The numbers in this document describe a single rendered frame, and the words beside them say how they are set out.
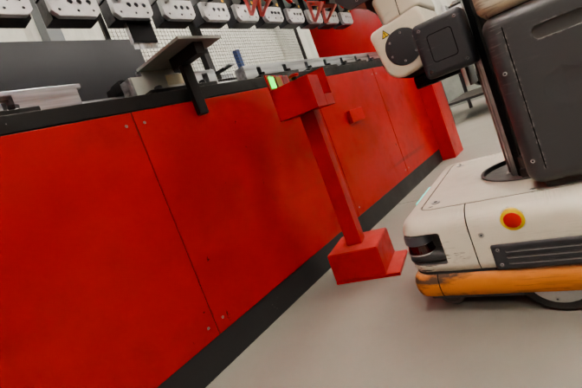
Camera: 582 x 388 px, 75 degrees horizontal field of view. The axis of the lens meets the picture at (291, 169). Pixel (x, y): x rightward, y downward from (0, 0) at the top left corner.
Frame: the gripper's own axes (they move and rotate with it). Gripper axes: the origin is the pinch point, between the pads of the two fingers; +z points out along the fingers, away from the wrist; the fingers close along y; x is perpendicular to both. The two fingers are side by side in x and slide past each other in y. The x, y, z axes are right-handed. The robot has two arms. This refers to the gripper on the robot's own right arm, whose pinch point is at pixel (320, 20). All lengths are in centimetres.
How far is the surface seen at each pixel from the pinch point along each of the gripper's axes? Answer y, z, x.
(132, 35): 56, 9, -45
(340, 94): -43, 36, -8
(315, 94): 27.2, 25.6, 14.2
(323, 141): 22, 43, 16
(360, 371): 76, 83, 57
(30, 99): 96, 25, -37
